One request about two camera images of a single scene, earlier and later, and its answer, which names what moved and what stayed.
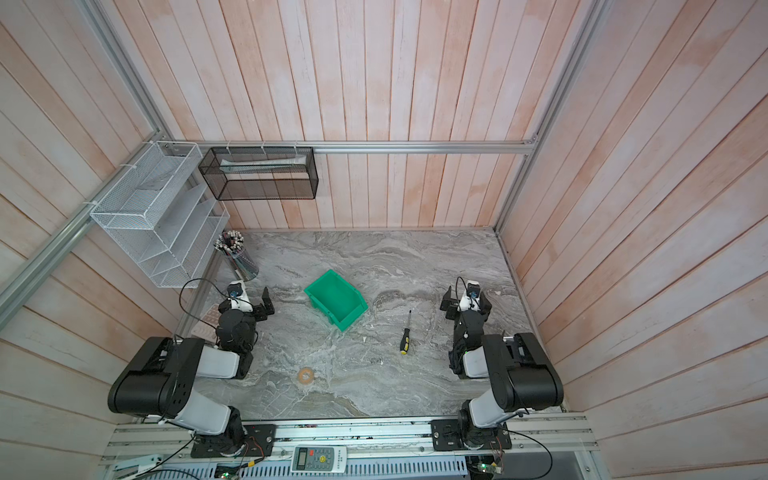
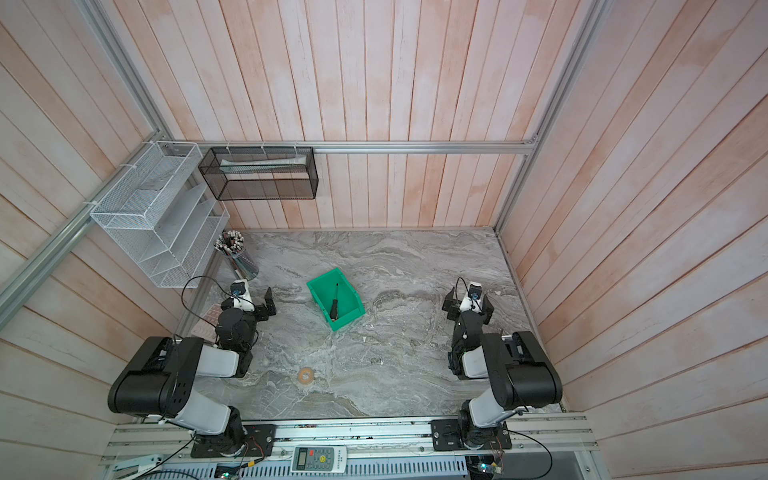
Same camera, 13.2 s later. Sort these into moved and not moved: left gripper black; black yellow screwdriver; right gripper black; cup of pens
Moved: black yellow screwdriver
Not moved: left gripper black; right gripper black; cup of pens
